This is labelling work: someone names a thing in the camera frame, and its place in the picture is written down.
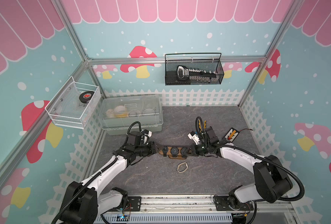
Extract black round-face watch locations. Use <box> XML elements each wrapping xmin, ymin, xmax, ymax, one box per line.
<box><xmin>180</xmin><ymin>147</ymin><xmax>188</xmax><ymax>158</ymax></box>

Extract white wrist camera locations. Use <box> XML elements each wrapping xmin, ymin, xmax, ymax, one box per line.
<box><xmin>188</xmin><ymin>131</ymin><xmax>201</xmax><ymax>145</ymax></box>
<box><xmin>141</xmin><ymin>129</ymin><xmax>152</xmax><ymax>144</ymax></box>

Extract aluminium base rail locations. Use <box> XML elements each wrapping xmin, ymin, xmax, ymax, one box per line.
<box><xmin>81</xmin><ymin>194</ymin><xmax>300</xmax><ymax>224</ymax></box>

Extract black connector board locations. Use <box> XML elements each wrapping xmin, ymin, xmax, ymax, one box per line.
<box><xmin>220</xmin><ymin>127</ymin><xmax>253</xmax><ymax>146</ymax></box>

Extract translucent plastic storage box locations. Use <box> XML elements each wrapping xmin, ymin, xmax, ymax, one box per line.
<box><xmin>98</xmin><ymin>95</ymin><xmax>163</xmax><ymax>135</ymax></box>

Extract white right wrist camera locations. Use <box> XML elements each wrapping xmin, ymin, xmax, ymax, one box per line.
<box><xmin>188</xmin><ymin>131</ymin><xmax>201</xmax><ymax>145</ymax></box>

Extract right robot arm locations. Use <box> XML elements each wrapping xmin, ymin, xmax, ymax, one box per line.
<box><xmin>192</xmin><ymin>116</ymin><xmax>305</xmax><ymax>210</ymax></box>

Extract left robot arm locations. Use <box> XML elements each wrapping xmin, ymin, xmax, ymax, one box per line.
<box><xmin>52</xmin><ymin>121</ymin><xmax>159</xmax><ymax>224</ymax></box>

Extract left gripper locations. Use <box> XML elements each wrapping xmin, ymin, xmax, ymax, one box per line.
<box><xmin>135</xmin><ymin>141</ymin><xmax>163</xmax><ymax>157</ymax></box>

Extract black silver tool in basket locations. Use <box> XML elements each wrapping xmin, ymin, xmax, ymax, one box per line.
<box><xmin>176</xmin><ymin>66</ymin><xmax>219</xmax><ymax>83</ymax></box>

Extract black tape roll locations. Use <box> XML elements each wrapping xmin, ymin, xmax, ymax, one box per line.
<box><xmin>79</xmin><ymin>91</ymin><xmax>95</xmax><ymax>104</ymax></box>

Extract black band watch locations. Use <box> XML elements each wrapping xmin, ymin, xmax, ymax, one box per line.
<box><xmin>162</xmin><ymin>146</ymin><xmax>169</xmax><ymax>157</ymax></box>

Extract black wire mesh basket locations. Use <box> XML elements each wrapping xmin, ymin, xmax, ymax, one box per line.
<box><xmin>165</xmin><ymin>53</ymin><xmax>224</xmax><ymax>85</ymax></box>

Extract yellow black pliers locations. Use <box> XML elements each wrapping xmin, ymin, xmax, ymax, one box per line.
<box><xmin>198</xmin><ymin>119</ymin><xmax>206</xmax><ymax>132</ymax></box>

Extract chunky black sport watch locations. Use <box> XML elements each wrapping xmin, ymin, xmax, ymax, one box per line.
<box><xmin>171</xmin><ymin>147</ymin><xmax>179</xmax><ymax>157</ymax></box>

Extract beige strap watch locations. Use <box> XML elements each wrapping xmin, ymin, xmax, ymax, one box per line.
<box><xmin>176</xmin><ymin>162</ymin><xmax>188</xmax><ymax>173</ymax></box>

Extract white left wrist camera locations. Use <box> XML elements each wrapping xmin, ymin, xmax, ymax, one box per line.
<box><xmin>141</xmin><ymin>129</ymin><xmax>152</xmax><ymax>144</ymax></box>

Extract wooden watch stand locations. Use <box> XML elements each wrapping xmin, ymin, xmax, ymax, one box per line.
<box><xmin>158</xmin><ymin>145</ymin><xmax>198</xmax><ymax>160</ymax></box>

